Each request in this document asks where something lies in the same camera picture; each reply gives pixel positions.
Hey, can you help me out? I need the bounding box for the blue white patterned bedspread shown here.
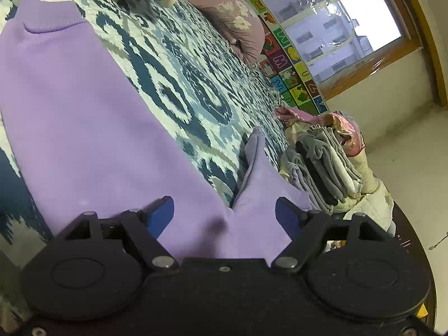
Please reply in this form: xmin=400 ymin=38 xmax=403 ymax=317
xmin=0 ymin=0 xmax=292 ymax=246

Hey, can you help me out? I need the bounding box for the window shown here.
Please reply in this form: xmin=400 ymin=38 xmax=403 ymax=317
xmin=256 ymin=0 xmax=421 ymax=99

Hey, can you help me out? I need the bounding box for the dark wooden headboard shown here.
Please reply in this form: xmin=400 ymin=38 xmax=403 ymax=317
xmin=388 ymin=202 xmax=438 ymax=333

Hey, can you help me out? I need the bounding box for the purple hoodie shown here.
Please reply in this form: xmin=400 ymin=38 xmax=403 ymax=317
xmin=1 ymin=0 xmax=312 ymax=261

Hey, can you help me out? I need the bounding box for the pink floral pillow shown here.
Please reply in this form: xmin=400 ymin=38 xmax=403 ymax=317
xmin=189 ymin=0 xmax=265 ymax=66

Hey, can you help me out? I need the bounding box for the colourful alphabet play mat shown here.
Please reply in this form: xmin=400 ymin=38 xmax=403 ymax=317
xmin=245 ymin=0 xmax=328 ymax=115

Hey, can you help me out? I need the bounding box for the grey folded clothes stack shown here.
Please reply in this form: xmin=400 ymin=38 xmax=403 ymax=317
xmin=280 ymin=125 xmax=365 ymax=215

